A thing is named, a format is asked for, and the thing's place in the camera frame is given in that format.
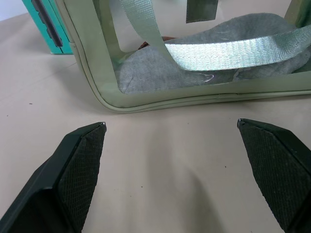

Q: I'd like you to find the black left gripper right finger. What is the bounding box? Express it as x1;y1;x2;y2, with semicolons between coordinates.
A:
237;118;311;233

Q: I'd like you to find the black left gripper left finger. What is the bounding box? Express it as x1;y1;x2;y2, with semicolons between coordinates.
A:
0;121;108;233

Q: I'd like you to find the clear bag with green trim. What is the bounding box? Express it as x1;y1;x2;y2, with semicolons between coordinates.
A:
59;0;311;114

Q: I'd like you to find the grey cloth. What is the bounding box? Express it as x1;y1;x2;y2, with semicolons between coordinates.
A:
117;13;311;95

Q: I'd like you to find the teal box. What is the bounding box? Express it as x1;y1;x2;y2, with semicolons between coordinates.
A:
21;0;74;55

